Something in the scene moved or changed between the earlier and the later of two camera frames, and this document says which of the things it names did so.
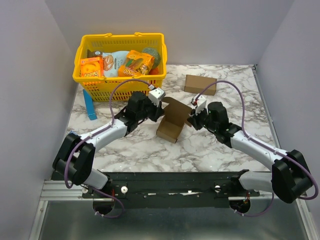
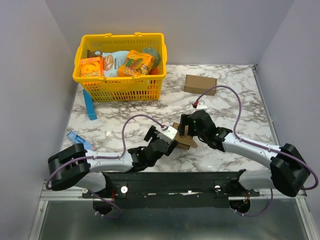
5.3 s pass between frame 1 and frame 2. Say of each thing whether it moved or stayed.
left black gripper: moved
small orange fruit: stayed
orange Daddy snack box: stayed
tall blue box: stayed
